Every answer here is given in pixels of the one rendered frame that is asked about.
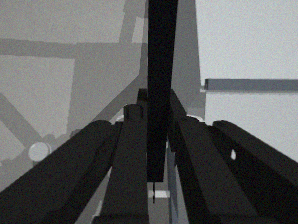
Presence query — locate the light grey cylinder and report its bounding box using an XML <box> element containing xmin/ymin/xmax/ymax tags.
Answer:
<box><xmin>29</xmin><ymin>142</ymin><xmax>58</xmax><ymax>161</ymax></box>

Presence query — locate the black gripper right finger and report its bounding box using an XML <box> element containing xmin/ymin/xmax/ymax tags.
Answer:
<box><xmin>167</xmin><ymin>89</ymin><xmax>298</xmax><ymax>224</ymax></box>

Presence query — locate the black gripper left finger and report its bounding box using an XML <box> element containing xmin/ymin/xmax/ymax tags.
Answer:
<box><xmin>0</xmin><ymin>88</ymin><xmax>149</xmax><ymax>224</ymax></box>

